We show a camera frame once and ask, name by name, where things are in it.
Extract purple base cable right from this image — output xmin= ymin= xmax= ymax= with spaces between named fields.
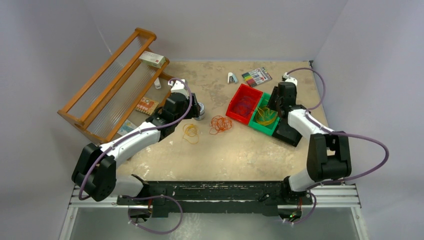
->
xmin=281 ymin=192 xmax=317 ymax=226

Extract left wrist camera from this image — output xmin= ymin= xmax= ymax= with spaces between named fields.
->
xmin=167 ymin=79 xmax=189 ymax=99

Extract blue white round tin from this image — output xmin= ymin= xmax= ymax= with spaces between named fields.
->
xmin=194 ymin=102 xmax=205 ymax=121

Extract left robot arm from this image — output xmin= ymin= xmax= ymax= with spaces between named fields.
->
xmin=71 ymin=92 xmax=201 ymax=205

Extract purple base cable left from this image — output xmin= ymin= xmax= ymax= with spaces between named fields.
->
xmin=127 ymin=194 xmax=185 ymax=235

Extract orange card pack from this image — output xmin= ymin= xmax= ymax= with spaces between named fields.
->
xmin=135 ymin=97 xmax=159 ymax=115

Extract yellow thin cable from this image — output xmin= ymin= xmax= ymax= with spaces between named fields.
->
xmin=255 ymin=105 xmax=279 ymax=127

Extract white red box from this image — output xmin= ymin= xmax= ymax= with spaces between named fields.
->
xmin=139 ymin=51 xmax=166 ymax=69

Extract green plastic bin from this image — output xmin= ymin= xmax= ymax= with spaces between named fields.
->
xmin=248 ymin=92 xmax=280 ymax=136

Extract black plastic bin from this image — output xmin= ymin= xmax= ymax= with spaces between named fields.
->
xmin=271 ymin=119 xmax=302 ymax=147

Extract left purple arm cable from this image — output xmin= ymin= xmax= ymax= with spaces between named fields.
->
xmin=77 ymin=78 xmax=194 ymax=202

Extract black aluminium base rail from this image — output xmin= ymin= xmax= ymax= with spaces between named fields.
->
xmin=69 ymin=181 xmax=361 ymax=221

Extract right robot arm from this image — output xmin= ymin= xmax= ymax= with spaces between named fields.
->
xmin=267 ymin=81 xmax=352 ymax=204

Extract orange thin cable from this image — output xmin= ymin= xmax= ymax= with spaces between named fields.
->
xmin=209 ymin=115 xmax=234 ymax=136

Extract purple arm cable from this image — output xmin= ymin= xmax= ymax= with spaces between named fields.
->
xmin=77 ymin=78 xmax=194 ymax=202
xmin=286 ymin=67 xmax=390 ymax=191

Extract small blue stapler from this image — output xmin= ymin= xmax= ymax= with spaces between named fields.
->
xmin=227 ymin=72 xmax=238 ymax=84

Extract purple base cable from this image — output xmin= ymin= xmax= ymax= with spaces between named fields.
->
xmin=127 ymin=194 xmax=185 ymax=235
xmin=281 ymin=192 xmax=317 ymax=226

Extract wooden rack shelf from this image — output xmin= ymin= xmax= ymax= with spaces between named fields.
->
xmin=57 ymin=28 xmax=172 ymax=144

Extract red plastic bin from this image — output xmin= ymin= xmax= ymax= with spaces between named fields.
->
xmin=225 ymin=84 xmax=263 ymax=125

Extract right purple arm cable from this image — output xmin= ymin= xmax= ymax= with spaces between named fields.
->
xmin=286 ymin=67 xmax=390 ymax=191

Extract purple thin cable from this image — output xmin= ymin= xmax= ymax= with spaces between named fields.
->
xmin=233 ymin=96 xmax=254 ymax=117

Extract short yellow cable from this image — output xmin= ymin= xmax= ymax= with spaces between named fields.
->
xmin=182 ymin=123 xmax=200 ymax=145

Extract white stapler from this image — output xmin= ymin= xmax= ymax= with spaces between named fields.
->
xmin=153 ymin=77 xmax=162 ymax=89

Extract marker pen pack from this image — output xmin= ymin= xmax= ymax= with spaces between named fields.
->
xmin=241 ymin=67 xmax=273 ymax=88

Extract blue blister pack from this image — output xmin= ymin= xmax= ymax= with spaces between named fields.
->
xmin=117 ymin=120 xmax=138 ymax=136

